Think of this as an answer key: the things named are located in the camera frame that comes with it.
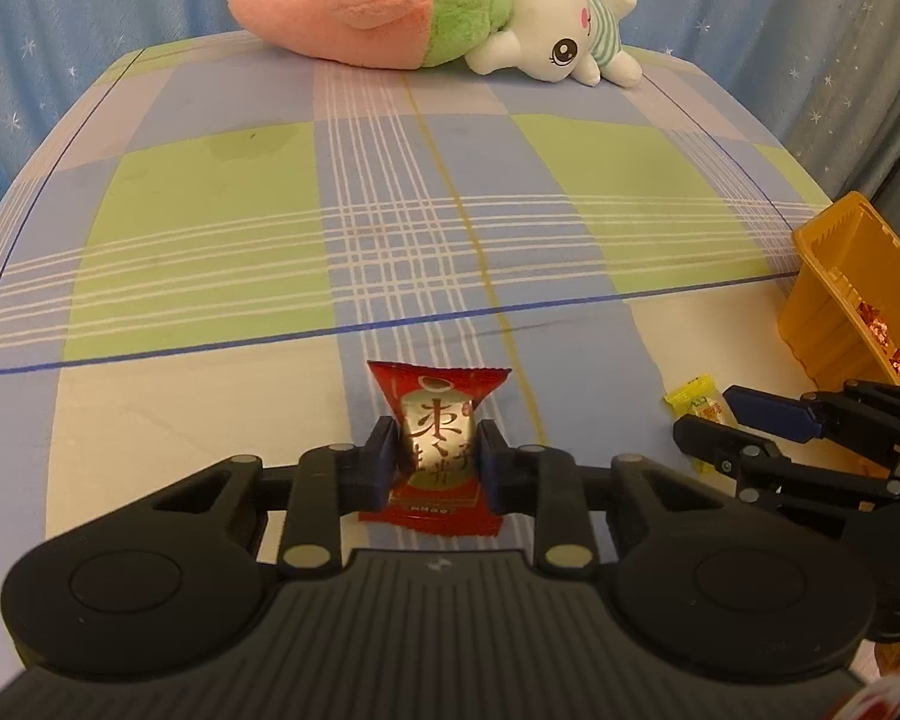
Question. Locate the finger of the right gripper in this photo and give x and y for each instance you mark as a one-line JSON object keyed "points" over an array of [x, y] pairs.
{"points": [[863, 417], [819, 499]]}

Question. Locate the red jujube snack packet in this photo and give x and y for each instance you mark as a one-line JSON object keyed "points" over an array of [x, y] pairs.
{"points": [[438, 491]]}

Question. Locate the white bunny carrot plush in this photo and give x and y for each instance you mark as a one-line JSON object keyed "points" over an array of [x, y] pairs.
{"points": [[548, 40]]}

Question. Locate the checkered tablecloth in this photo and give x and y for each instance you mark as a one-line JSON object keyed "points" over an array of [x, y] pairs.
{"points": [[214, 243]]}

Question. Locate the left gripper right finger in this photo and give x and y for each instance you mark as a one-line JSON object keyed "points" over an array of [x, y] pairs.
{"points": [[543, 483]]}

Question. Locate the yellow green candy packet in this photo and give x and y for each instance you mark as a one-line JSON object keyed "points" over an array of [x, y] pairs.
{"points": [[700, 397]]}

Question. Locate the orange plastic tray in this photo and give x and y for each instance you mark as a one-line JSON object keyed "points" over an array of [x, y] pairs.
{"points": [[848, 254]]}

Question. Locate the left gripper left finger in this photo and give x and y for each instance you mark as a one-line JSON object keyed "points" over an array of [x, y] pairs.
{"points": [[329, 483]]}

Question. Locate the red candy wrapper in tray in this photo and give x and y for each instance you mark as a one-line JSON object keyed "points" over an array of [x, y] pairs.
{"points": [[879, 328]]}

